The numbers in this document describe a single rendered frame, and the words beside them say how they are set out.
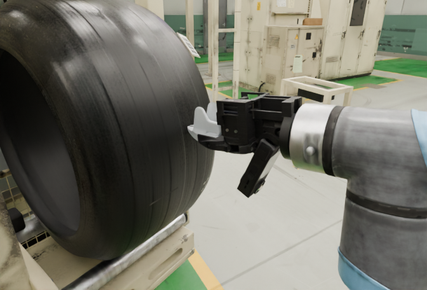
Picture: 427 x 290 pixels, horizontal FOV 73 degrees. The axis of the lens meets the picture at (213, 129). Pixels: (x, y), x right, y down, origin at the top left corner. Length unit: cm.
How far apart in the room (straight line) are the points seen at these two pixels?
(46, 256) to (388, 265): 85
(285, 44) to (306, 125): 459
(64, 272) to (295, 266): 142
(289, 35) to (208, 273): 391
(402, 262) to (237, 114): 25
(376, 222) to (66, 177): 83
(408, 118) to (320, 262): 177
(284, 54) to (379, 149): 465
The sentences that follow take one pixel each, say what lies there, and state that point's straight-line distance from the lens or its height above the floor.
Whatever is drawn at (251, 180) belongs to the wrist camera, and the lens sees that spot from 45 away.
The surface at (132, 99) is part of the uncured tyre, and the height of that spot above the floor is 131.
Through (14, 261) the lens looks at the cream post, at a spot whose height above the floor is 101.
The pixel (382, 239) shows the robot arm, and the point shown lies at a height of 122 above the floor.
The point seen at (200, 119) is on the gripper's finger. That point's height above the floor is 127.
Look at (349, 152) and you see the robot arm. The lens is 35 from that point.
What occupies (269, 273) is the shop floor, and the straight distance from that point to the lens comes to 194.
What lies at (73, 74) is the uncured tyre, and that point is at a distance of 48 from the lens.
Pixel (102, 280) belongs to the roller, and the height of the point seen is 90.
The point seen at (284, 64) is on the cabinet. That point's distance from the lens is 500.
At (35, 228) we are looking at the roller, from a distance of 93.
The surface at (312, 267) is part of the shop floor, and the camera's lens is 203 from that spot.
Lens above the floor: 144
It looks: 22 degrees down
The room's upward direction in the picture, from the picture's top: straight up
